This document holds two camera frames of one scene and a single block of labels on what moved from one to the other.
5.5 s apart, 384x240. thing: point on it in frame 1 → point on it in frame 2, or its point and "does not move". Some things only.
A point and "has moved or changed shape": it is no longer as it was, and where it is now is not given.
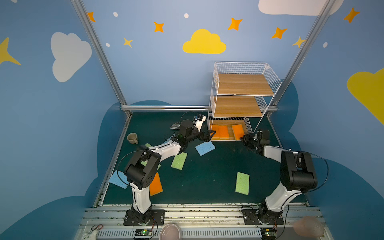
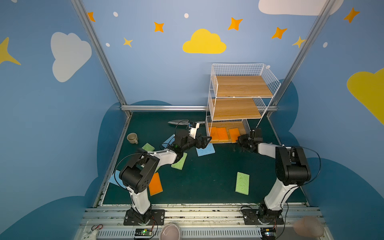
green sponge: (179, 160) does not move
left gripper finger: (206, 135) → (203, 141)
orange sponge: (218, 129) has moved or changed shape
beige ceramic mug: (132, 137) does not move
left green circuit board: (143, 232) does not move
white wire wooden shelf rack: (239, 98) does not move
